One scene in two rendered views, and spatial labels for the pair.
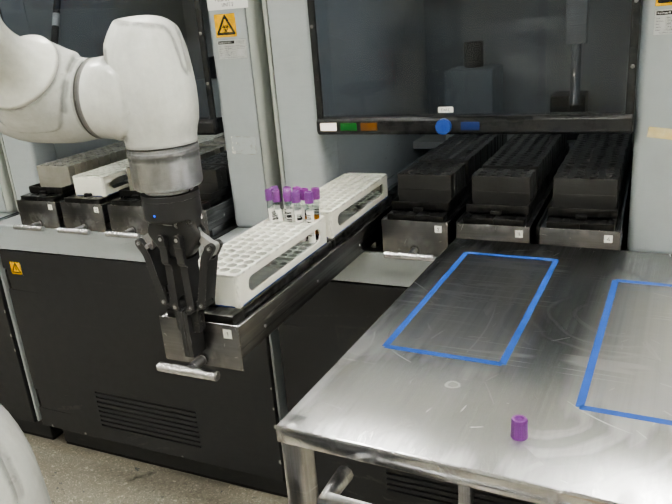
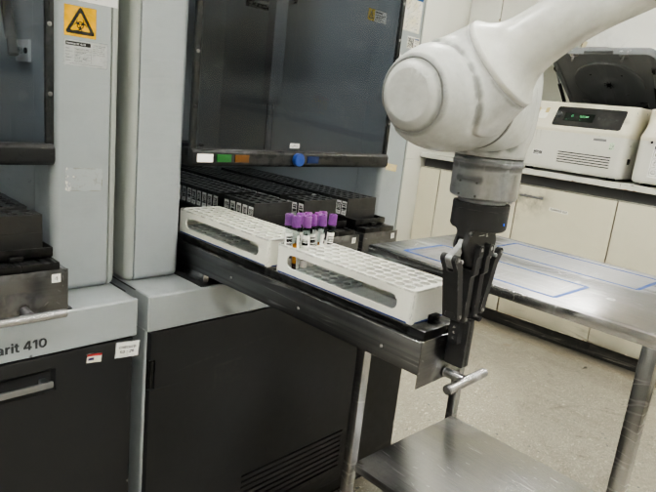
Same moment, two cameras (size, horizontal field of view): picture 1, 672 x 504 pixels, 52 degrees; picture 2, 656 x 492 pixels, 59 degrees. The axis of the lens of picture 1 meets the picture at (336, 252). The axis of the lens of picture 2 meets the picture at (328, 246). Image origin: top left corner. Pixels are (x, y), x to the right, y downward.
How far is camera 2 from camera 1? 1.31 m
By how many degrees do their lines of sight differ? 70
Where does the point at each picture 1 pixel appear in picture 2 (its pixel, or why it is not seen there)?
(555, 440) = not seen: outside the picture
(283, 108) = (144, 135)
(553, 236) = (369, 238)
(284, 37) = (157, 55)
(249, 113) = (99, 139)
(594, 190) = (365, 206)
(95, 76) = not seen: hidden behind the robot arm
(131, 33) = not seen: hidden behind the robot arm
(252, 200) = (86, 250)
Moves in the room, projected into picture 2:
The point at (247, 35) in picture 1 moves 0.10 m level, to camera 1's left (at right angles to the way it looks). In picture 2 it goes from (110, 42) to (66, 32)
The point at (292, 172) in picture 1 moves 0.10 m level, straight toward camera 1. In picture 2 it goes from (145, 210) to (192, 218)
